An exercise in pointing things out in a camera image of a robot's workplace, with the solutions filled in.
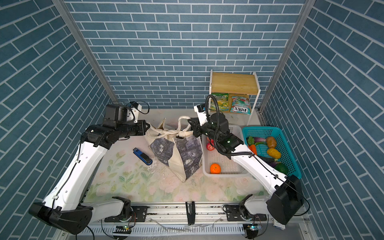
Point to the black rail clamp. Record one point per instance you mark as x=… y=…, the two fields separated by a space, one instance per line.
x=191 y=212

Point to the yellow corn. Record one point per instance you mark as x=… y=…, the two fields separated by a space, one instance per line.
x=275 y=154

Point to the cream canvas tote bag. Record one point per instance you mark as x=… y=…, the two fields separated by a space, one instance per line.
x=177 y=149

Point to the dark cucumber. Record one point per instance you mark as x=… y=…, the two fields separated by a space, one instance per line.
x=266 y=160

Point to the orange tangerine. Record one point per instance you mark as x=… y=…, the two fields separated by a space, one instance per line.
x=215 y=169

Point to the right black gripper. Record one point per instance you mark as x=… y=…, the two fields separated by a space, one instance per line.
x=197 y=129

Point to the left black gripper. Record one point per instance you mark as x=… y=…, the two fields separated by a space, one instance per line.
x=142 y=129

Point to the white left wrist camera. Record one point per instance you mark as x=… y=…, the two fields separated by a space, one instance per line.
x=136 y=107

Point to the blue black stapler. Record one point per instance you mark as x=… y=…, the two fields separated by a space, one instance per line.
x=142 y=156

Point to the white wooden two-tier shelf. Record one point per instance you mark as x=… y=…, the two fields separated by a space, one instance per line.
x=236 y=84

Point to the green yellow candy bag lower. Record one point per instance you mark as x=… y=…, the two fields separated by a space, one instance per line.
x=223 y=101

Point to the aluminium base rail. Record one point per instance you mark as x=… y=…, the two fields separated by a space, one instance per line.
x=163 y=220

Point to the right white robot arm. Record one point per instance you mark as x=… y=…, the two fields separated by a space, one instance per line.
x=285 y=192

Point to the green Fox's candy bag lower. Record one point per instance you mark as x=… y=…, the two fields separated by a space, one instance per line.
x=240 y=105

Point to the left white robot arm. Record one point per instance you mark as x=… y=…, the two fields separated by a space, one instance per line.
x=63 y=207

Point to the green avocado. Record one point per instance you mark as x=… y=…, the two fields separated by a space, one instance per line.
x=282 y=168

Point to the white blue box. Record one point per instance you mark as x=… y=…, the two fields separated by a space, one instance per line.
x=279 y=225

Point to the purple eggplant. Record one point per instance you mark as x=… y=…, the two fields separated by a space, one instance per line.
x=258 y=139

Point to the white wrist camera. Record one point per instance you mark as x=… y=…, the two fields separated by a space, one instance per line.
x=201 y=112
x=136 y=107

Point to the brown potato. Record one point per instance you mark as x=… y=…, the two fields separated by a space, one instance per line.
x=271 y=142

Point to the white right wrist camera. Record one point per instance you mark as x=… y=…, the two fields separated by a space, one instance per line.
x=201 y=112

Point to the white plastic basket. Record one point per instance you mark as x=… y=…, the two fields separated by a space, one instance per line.
x=229 y=169

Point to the teal plastic basket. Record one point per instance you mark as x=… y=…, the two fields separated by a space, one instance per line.
x=283 y=147

